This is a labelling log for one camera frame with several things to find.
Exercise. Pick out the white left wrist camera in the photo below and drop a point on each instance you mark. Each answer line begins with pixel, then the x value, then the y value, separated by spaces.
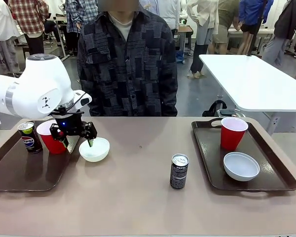
pixel 85 100

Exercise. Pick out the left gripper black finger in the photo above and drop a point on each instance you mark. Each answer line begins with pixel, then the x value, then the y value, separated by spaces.
pixel 56 132
pixel 90 130

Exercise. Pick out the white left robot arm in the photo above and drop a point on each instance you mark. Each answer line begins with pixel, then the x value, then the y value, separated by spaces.
pixel 39 81

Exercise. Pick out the white-legged background desk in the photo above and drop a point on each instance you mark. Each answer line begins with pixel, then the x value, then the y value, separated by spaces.
pixel 61 37

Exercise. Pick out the person in olive shirt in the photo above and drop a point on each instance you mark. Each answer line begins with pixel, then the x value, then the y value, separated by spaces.
pixel 225 19

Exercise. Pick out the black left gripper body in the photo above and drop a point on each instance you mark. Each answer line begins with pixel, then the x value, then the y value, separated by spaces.
pixel 69 123

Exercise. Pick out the white background workbench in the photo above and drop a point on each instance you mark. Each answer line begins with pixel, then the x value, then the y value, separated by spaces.
pixel 261 30

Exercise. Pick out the brown plastic serving tray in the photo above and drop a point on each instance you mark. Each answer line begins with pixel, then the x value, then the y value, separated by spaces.
pixel 207 160
pixel 34 172

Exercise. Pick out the black Pepsi can yellow-green rim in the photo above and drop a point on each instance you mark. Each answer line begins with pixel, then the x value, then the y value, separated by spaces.
pixel 30 143

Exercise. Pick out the person in dark jacket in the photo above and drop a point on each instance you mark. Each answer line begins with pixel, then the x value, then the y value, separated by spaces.
pixel 286 19

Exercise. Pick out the black chair with grey seat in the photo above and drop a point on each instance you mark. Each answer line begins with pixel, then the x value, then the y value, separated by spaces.
pixel 217 108

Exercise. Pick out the red plastic party cup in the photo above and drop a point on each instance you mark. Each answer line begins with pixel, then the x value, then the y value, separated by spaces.
pixel 49 145
pixel 232 138

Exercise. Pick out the white plastic bowl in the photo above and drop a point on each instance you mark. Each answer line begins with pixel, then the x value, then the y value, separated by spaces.
pixel 241 168
pixel 98 153

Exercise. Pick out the white folding table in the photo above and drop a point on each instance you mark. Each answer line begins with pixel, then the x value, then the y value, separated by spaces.
pixel 249 79

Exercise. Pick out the person in dark patchwork shirt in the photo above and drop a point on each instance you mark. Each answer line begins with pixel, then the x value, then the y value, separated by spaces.
pixel 128 74

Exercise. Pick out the blue storage box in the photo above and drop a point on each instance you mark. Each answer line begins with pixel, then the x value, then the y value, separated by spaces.
pixel 180 57

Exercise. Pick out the black Pepsi can silver rim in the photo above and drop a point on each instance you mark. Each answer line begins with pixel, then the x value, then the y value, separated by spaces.
pixel 178 175

